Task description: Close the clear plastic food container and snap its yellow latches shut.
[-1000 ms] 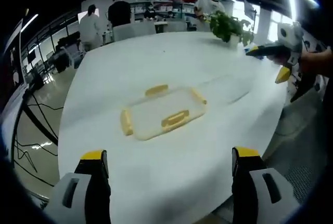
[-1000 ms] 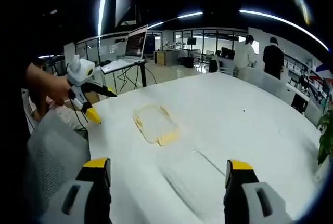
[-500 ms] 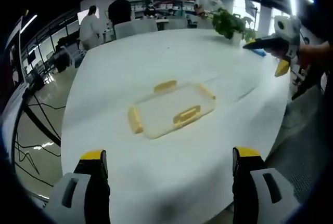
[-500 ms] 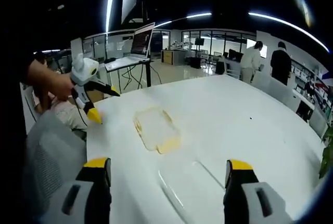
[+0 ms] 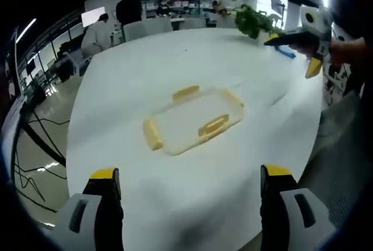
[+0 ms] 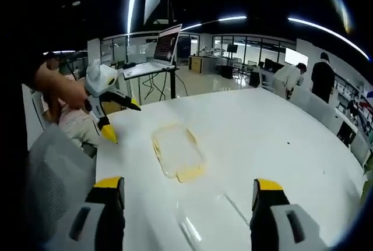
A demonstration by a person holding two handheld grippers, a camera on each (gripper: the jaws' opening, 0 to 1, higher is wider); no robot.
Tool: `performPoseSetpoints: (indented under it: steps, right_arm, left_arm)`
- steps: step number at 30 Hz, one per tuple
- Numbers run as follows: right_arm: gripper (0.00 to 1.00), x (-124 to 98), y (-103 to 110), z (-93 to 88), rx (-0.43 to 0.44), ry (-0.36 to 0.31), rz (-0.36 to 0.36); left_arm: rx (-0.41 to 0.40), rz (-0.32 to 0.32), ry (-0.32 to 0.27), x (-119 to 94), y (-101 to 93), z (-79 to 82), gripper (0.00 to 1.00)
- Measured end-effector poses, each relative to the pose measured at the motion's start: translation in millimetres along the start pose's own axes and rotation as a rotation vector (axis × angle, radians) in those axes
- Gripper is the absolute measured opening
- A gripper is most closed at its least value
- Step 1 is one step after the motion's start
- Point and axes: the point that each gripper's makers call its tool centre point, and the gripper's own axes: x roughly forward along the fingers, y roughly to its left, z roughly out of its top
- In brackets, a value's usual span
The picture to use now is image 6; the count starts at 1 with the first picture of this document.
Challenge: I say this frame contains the black hanging cables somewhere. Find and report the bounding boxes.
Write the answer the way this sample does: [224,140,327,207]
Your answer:
[139,72,190,102]

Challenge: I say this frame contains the clear plastic lid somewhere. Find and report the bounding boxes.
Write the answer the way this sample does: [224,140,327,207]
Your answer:
[174,192,251,248]

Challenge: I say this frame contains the grey mesh office chair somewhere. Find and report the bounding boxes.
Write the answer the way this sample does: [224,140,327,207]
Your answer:
[26,125,97,236]

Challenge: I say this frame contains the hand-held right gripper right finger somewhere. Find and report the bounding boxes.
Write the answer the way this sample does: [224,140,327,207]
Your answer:
[249,178,329,251]

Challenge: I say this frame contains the clear yellowish plastic tray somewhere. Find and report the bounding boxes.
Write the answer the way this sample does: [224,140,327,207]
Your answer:
[150,122,208,184]

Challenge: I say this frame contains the white partition panel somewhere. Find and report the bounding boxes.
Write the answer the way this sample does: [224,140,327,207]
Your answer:
[291,86,345,144]

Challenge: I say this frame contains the yellow and black counter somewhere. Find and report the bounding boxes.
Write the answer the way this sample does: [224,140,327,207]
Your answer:
[188,55,219,75]

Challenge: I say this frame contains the white standing board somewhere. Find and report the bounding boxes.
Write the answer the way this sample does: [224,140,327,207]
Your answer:
[87,38,102,68]

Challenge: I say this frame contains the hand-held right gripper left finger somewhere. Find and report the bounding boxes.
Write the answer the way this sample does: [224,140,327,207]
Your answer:
[58,176,126,251]

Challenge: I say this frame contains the black laptop stand table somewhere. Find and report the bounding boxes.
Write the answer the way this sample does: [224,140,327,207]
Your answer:
[122,64,179,102]

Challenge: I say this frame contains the black monitor on stand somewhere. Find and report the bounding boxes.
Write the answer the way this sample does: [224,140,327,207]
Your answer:
[226,43,239,59]

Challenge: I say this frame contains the silver open laptop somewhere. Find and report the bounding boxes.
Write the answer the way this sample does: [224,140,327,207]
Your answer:
[122,23,183,80]

